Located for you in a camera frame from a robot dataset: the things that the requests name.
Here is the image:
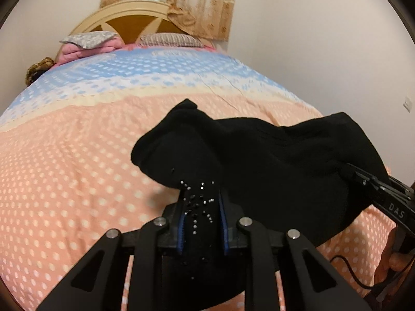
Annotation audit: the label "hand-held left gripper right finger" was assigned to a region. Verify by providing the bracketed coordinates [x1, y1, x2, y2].
[219, 191, 370, 311]

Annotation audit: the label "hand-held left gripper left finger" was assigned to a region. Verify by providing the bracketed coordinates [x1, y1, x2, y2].
[36, 202, 185, 311]

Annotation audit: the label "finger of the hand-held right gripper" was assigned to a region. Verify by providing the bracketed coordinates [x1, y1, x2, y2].
[342, 163, 415, 206]
[387, 175, 415, 195]

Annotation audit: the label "black pants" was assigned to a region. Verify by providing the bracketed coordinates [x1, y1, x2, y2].
[130, 99, 390, 311]

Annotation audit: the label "person's right hand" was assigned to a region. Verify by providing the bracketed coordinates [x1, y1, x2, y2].
[373, 225, 412, 287]

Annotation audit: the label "peach and blue dotted bedspread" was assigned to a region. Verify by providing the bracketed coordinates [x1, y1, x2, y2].
[0, 46, 398, 311]

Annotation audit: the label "striped pillow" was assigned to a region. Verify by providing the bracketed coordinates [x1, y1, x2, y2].
[138, 32, 205, 47]

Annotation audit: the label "pink folded blanket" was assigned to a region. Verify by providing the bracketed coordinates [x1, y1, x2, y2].
[55, 36, 124, 65]

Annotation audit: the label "grey patterned pillow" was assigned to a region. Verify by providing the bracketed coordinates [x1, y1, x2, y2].
[59, 31, 118, 50]

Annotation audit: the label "cream and brown headboard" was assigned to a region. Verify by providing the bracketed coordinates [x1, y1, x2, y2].
[66, 0, 208, 47]

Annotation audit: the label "brown patterned bag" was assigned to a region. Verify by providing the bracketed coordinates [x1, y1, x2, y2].
[25, 56, 55, 86]

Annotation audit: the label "yellow patterned curtain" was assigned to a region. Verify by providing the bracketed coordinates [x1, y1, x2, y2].
[100, 0, 240, 42]

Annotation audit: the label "black cable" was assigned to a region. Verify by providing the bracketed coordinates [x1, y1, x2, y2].
[329, 255, 381, 290]

